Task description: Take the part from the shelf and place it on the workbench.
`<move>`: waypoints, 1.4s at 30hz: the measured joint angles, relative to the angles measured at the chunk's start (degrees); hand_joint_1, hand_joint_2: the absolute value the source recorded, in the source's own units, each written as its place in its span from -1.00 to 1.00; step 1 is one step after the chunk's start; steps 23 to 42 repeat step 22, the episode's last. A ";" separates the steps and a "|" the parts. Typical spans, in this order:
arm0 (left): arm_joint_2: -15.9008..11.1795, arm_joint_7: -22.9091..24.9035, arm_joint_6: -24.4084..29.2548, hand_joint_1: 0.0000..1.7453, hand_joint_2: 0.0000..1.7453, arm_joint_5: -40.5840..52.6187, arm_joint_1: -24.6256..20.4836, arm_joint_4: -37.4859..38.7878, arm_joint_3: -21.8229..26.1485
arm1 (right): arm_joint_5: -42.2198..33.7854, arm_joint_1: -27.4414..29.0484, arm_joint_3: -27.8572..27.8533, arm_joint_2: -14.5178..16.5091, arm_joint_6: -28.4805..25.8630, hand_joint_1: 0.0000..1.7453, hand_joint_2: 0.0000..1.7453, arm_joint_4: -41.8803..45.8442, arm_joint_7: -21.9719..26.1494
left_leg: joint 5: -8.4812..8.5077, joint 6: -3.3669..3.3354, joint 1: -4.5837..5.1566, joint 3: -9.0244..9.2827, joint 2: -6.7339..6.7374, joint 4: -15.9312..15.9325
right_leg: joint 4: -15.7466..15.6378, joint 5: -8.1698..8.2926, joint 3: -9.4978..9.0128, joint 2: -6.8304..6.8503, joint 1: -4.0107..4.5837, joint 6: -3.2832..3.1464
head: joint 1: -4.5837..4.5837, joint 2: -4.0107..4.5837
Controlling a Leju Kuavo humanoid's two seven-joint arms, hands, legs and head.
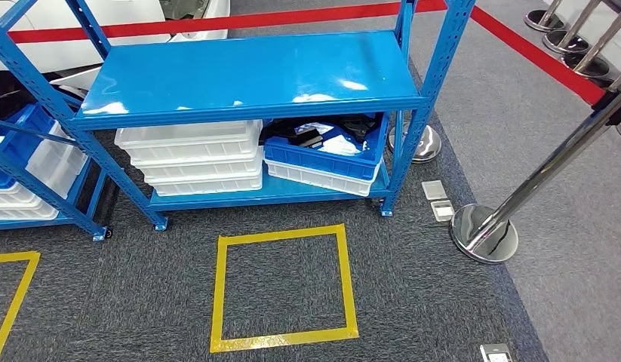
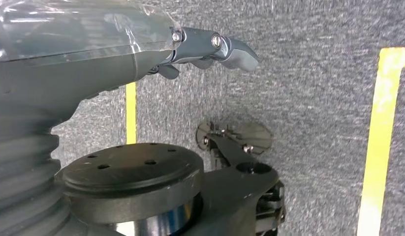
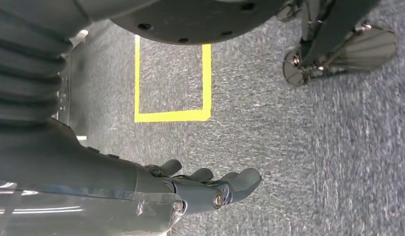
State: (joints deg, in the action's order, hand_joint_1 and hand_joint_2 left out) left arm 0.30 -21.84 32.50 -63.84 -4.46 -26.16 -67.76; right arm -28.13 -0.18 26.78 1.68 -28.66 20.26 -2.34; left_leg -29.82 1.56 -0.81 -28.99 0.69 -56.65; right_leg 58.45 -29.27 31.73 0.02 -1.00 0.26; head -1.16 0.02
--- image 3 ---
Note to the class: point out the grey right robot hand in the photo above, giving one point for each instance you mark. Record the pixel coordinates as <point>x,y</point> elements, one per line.
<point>75,182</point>

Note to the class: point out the yellow floor tape marking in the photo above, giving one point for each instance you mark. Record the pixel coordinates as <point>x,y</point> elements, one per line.
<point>207,97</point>

